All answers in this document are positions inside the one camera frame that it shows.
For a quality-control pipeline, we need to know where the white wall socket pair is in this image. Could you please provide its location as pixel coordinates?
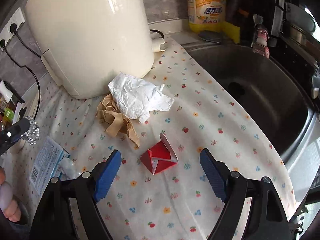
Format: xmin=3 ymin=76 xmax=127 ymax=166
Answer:
xmin=0 ymin=6 xmax=27 ymax=52

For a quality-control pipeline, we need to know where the black spice rack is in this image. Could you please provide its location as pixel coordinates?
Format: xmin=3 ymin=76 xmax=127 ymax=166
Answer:
xmin=1 ymin=80 xmax=25 ymax=131

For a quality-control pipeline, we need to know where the blue white medicine box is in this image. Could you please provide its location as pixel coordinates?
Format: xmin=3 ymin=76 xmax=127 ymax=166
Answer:
xmin=29 ymin=136 xmax=70 ymax=196

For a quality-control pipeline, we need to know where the stainless steel sink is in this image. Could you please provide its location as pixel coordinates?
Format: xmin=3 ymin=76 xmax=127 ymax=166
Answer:
xmin=183 ymin=42 xmax=316 ymax=169

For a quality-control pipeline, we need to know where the silver pill blister pack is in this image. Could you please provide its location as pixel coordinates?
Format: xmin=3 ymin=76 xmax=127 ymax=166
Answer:
xmin=59 ymin=158 xmax=78 ymax=179

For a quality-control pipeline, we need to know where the silver foil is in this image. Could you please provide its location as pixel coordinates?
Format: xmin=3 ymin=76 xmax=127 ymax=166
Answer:
xmin=22 ymin=117 xmax=40 ymax=145

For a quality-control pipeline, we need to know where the person's left hand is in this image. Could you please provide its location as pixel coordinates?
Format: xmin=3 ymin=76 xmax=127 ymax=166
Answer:
xmin=0 ymin=167 xmax=21 ymax=222

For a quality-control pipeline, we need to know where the brown paper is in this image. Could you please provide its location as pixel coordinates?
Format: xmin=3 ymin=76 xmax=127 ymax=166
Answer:
xmin=95 ymin=94 xmax=140 ymax=147

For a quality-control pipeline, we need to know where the red carton piece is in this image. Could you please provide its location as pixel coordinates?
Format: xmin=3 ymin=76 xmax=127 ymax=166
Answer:
xmin=139 ymin=133 xmax=178 ymax=175

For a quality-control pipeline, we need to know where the cream air fryer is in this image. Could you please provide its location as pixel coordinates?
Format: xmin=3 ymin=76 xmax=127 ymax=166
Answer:
xmin=25 ymin=0 xmax=154 ymax=99

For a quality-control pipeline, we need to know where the black power cable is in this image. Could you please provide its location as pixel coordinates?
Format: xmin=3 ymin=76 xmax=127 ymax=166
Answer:
xmin=0 ymin=24 xmax=42 ymax=120

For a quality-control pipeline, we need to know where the floral white tablecloth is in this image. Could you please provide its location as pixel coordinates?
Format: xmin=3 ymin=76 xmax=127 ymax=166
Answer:
xmin=4 ymin=35 xmax=297 ymax=240

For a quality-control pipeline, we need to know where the small pink bottle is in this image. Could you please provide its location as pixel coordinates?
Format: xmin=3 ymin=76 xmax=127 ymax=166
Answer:
xmin=251 ymin=14 xmax=270 ymax=59

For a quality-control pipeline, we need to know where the black dish rack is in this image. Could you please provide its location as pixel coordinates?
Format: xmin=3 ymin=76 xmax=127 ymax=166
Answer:
xmin=273 ymin=0 xmax=319 ymax=72

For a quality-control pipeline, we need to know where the yellow dish soap jug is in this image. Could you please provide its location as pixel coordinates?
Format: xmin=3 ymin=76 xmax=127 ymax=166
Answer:
xmin=187 ymin=0 xmax=240 ymax=44

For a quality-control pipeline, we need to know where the white tissue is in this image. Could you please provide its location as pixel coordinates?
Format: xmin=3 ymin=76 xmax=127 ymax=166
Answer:
xmin=108 ymin=72 xmax=174 ymax=124

